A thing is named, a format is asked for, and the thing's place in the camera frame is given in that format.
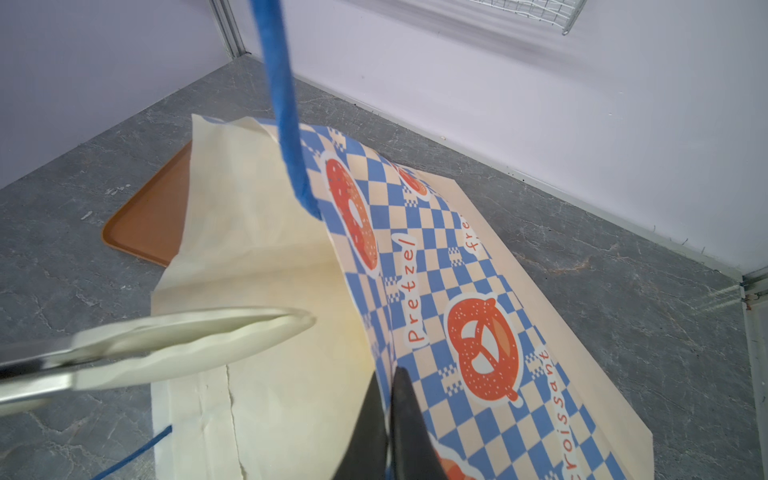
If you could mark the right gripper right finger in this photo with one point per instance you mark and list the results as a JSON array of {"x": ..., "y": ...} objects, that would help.
[{"x": 414, "y": 456}]

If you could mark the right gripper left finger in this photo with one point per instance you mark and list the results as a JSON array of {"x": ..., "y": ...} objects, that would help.
[{"x": 366, "y": 455}]

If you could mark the blue checkered paper bag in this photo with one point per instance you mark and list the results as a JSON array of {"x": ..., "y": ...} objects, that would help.
[{"x": 399, "y": 269}]

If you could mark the metal tongs with white tips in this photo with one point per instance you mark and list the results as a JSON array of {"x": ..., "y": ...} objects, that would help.
[{"x": 141, "y": 351}]

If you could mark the brown plastic tray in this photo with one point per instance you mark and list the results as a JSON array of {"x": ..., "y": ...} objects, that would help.
[{"x": 150, "y": 225}]

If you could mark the aluminium frame post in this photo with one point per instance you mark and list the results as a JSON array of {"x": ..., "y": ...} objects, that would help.
[{"x": 227, "y": 24}]

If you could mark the white wire shelf basket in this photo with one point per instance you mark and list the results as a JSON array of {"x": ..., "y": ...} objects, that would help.
[{"x": 559, "y": 13}]

